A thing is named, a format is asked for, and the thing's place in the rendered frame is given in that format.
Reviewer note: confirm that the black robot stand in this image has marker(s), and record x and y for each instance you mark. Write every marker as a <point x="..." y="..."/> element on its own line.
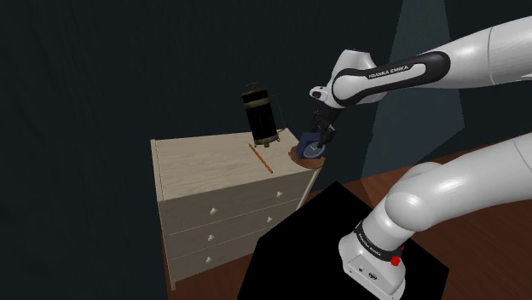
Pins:
<point x="299" y="249"/>

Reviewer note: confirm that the black french press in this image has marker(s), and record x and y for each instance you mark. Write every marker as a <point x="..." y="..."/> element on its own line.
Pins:
<point x="260" y="118"/>

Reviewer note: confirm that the dark blue cup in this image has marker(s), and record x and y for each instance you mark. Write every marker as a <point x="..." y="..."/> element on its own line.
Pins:
<point x="308" y="145"/>

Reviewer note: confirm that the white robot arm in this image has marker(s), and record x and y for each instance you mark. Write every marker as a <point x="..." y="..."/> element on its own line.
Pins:
<point x="457" y="187"/>

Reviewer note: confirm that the light wooden chest of drawers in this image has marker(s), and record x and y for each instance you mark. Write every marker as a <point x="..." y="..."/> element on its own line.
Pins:
<point x="199" y="166"/>

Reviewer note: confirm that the brown wooden plate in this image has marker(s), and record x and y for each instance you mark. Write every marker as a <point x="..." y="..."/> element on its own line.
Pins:
<point x="309" y="163"/>

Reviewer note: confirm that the orange pencil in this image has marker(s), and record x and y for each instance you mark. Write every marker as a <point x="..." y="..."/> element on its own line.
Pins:
<point x="260" y="158"/>

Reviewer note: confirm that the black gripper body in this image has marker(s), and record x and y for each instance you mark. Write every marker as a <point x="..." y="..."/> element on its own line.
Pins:
<point x="323" y="121"/>

